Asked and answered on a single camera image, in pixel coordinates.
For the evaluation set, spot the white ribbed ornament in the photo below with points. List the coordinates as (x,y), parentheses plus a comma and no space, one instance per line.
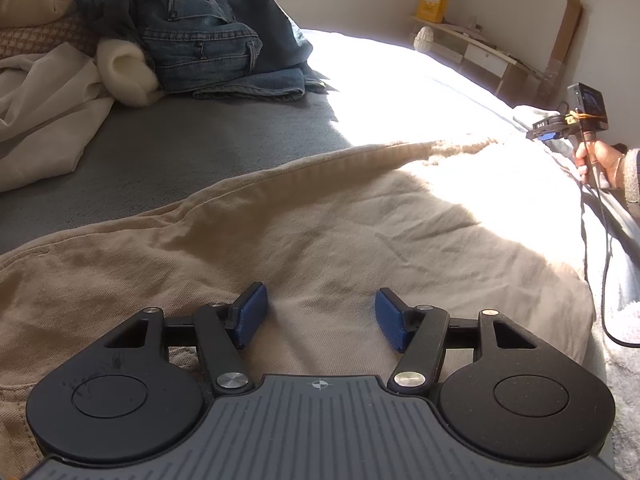
(425,39)

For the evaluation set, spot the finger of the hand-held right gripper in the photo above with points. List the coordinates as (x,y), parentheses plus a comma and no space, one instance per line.
(544,135)

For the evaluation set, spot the white garment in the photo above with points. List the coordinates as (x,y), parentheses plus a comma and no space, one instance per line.
(45,105)

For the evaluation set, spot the blue denim jeans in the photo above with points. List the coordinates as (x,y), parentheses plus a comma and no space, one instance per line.
(200,25)

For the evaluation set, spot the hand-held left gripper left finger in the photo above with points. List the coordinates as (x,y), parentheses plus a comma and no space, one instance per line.
(250,315)

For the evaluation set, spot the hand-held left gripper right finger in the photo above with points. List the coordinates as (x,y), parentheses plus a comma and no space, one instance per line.
(392,320)

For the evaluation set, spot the cardboard sheet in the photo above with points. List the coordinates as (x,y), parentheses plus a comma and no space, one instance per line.
(567,30)

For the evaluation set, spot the yellow box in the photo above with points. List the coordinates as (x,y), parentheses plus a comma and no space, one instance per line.
(434,2)

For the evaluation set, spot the beige pants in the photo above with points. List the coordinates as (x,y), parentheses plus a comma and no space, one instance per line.
(300,240)

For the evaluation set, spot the white desk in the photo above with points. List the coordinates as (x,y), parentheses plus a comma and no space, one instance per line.
(480,55)

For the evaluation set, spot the person's right hand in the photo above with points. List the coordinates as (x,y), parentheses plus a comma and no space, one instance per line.
(607,157)

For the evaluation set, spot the pink houndstooth garment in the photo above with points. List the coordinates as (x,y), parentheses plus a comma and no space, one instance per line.
(45,37)

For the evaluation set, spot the white fleece sleeve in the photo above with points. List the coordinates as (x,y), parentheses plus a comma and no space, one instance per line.
(127,72)

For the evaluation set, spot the white fluffy rug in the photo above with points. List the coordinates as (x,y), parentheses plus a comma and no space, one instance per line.
(625,385)

